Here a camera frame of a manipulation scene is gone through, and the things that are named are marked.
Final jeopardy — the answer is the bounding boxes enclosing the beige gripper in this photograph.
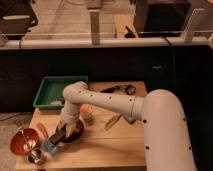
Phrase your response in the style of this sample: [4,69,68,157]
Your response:
[57,101,80,137]

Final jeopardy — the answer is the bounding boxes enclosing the dark eraser block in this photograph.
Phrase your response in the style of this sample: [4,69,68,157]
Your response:
[49,129,66,145]

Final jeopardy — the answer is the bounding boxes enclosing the purple bowl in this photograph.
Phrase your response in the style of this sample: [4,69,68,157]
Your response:
[61,120,84,143]

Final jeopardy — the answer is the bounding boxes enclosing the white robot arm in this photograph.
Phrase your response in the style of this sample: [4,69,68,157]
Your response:
[57,81,197,171]

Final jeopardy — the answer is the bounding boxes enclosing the orange red bowl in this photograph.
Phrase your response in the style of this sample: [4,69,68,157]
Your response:
[10,128,40,156]

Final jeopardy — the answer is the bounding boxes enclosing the orange carrot toy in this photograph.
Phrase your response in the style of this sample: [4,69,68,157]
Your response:
[36,122,48,139]

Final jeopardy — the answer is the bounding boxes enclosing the white object in tray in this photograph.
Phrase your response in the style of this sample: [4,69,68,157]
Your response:
[50,100,65,106]

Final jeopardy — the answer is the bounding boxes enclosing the orange topped small jar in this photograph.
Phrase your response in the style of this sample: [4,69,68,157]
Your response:
[80,104,93,123]

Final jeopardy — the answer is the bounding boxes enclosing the green plastic tray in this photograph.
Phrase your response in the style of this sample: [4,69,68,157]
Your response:
[33,76,88,110]

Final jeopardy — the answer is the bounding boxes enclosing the small steel cup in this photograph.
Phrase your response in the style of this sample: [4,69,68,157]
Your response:
[27,148,45,165]

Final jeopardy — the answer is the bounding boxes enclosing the metal spoon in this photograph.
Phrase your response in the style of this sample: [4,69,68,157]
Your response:
[17,122,30,149]

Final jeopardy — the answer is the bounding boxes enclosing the yellow green banana toy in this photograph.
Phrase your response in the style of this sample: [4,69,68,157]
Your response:
[104,114,121,131]

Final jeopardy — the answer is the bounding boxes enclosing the blue sponge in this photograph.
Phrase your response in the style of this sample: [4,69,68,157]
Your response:
[123,116,136,124]

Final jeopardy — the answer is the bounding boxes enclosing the black glasses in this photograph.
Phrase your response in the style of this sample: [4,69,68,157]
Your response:
[102,84,136,95]

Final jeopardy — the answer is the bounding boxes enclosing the black monitor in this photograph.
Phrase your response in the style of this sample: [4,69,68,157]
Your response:
[133,0,191,37]

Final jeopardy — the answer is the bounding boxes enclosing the grey metal post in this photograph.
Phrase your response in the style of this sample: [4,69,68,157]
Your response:
[90,10,100,45]

